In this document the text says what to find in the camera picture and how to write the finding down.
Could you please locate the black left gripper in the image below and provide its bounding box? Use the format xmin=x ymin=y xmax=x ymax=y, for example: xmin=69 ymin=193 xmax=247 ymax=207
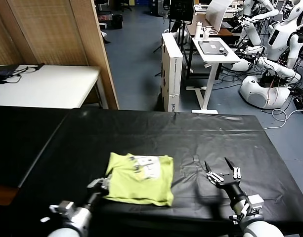
xmin=85 ymin=176 xmax=112 ymax=208

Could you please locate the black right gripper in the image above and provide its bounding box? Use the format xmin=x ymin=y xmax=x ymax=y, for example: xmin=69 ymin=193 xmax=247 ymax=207
xmin=204 ymin=157 xmax=248 ymax=201

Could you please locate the lime green printed t-shirt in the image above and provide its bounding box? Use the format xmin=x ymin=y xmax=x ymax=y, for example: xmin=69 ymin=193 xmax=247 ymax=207
xmin=102 ymin=152 xmax=174 ymax=207

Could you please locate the black table cover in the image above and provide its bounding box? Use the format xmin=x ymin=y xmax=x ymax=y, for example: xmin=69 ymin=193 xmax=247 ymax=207
xmin=16 ymin=108 xmax=303 ymax=237

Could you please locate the black side table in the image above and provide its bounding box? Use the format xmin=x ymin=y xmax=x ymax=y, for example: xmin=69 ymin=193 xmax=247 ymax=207
xmin=0 ymin=105 xmax=70 ymax=205

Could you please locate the white standing desk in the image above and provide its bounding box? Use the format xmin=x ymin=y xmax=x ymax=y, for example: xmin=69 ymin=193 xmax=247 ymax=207
xmin=186 ymin=37 xmax=242 ymax=115

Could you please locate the white folding table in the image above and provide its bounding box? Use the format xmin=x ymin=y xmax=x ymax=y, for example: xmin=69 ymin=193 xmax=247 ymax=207
xmin=0 ymin=64 xmax=110 ymax=109

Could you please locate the tall white cardboard box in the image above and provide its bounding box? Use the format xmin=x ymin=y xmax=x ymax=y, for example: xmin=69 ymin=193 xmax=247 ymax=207
xmin=161 ymin=32 xmax=184 ymax=112

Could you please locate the grey closed laptop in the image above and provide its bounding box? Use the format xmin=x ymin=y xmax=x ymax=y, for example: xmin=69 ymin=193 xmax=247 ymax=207
xmin=198 ymin=40 xmax=229 ymax=55

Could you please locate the brown wooden desk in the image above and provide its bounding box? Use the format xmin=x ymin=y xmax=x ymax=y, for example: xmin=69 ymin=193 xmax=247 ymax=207
xmin=185 ymin=12 xmax=243 ymax=38

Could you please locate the white humanoid robot with base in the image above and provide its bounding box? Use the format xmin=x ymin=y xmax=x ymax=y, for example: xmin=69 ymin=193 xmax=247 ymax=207
xmin=239 ymin=0 xmax=303 ymax=110

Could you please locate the small white cup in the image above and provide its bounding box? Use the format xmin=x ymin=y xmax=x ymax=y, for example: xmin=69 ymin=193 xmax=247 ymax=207
xmin=203 ymin=26 xmax=213 ymax=41

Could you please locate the black pouch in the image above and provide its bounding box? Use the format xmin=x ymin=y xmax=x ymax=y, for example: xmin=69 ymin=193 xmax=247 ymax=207
xmin=0 ymin=70 xmax=17 ymax=83

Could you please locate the white water bottle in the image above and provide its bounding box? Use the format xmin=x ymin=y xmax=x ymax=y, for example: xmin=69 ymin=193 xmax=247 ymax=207
xmin=194 ymin=21 xmax=203 ymax=40

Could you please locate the black tripod stand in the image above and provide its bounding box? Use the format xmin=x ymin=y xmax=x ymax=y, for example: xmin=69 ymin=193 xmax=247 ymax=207
xmin=153 ymin=21 xmax=194 ymax=79

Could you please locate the wooden partition screen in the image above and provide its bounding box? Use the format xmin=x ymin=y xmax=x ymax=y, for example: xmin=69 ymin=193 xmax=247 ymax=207
xmin=0 ymin=0 xmax=120 ymax=110

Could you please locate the white curved panel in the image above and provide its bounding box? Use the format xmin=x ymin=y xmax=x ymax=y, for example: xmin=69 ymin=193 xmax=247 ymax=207
xmin=206 ymin=0 xmax=235 ymax=33

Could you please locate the black waste bin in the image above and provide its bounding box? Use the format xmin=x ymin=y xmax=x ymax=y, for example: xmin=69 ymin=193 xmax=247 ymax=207
xmin=111 ymin=14 xmax=124 ymax=30

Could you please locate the black monitor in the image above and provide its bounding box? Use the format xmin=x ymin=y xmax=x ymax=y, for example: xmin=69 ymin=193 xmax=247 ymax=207
xmin=170 ymin=0 xmax=195 ymax=25

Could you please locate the black office chair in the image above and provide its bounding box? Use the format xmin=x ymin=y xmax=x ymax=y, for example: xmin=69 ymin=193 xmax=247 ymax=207
xmin=120 ymin=0 xmax=133 ymax=12

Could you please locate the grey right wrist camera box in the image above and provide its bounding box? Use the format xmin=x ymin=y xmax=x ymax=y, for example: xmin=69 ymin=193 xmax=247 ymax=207
xmin=242 ymin=194 xmax=265 ymax=216

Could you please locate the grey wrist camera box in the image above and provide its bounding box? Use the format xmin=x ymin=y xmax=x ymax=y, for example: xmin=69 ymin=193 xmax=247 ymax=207
xmin=49 ymin=200 xmax=76 ymax=218
xmin=242 ymin=194 xmax=265 ymax=216

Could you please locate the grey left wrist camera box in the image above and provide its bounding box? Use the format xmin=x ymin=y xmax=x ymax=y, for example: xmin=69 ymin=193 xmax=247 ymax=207
xmin=49 ymin=200 xmax=76 ymax=218

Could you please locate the black cable with plug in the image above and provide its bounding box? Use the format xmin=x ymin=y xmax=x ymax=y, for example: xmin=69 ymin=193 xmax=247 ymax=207
xmin=0 ymin=63 xmax=46 ymax=85

